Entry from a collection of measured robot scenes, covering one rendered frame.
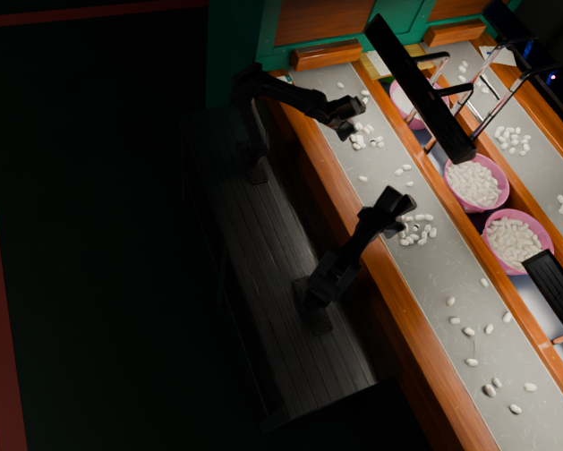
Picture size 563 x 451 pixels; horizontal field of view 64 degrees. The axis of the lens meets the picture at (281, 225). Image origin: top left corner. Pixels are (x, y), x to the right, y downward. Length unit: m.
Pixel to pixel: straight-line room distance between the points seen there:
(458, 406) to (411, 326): 0.26
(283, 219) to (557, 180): 1.17
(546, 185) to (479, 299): 0.66
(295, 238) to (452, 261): 0.56
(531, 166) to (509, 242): 0.42
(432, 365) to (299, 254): 0.56
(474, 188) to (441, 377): 0.78
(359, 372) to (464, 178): 0.90
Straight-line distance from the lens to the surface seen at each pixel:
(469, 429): 1.53
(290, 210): 1.67
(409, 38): 2.29
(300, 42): 1.95
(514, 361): 1.70
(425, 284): 1.63
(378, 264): 1.55
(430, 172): 1.85
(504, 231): 1.91
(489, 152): 2.06
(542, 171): 2.19
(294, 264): 1.57
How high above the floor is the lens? 2.08
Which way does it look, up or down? 60 degrees down
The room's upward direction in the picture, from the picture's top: 20 degrees clockwise
